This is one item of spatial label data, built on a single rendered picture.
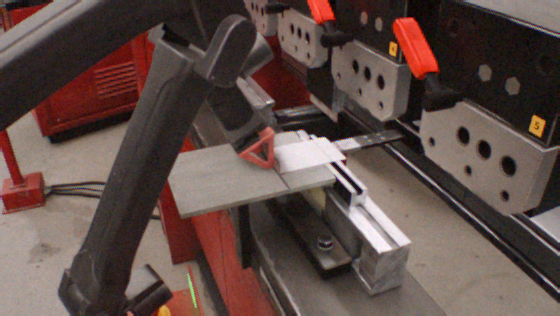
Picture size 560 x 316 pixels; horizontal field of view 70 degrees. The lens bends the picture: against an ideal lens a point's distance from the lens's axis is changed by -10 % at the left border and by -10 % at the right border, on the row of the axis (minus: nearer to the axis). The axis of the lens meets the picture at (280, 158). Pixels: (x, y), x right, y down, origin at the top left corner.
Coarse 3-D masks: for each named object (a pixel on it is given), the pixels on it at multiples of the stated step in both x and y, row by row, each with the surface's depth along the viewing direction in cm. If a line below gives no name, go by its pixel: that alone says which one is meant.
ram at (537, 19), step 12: (468, 0) 36; (480, 0) 35; (492, 0) 34; (504, 0) 32; (516, 0) 31; (528, 0) 30; (540, 0) 29; (552, 0) 28; (504, 12) 33; (516, 12) 32; (528, 12) 31; (540, 12) 30; (552, 12) 29; (540, 24) 30; (552, 24) 29
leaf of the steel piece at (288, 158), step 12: (264, 144) 79; (288, 144) 83; (300, 144) 83; (312, 144) 83; (276, 156) 79; (288, 156) 79; (300, 156) 79; (312, 156) 79; (324, 156) 79; (276, 168) 75; (288, 168) 76; (300, 168) 76
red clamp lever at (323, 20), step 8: (312, 0) 55; (320, 0) 55; (312, 8) 55; (320, 8) 55; (328, 8) 55; (320, 16) 54; (328, 16) 55; (320, 24) 55; (328, 24) 54; (328, 32) 54; (336, 32) 54; (328, 40) 53; (336, 40) 54; (344, 40) 54; (352, 40) 55
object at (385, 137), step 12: (396, 120) 88; (420, 120) 85; (384, 132) 87; (396, 132) 87; (408, 132) 85; (336, 144) 83; (348, 144) 83; (360, 144) 83; (372, 144) 83; (384, 144) 84; (408, 144) 85; (420, 144) 82
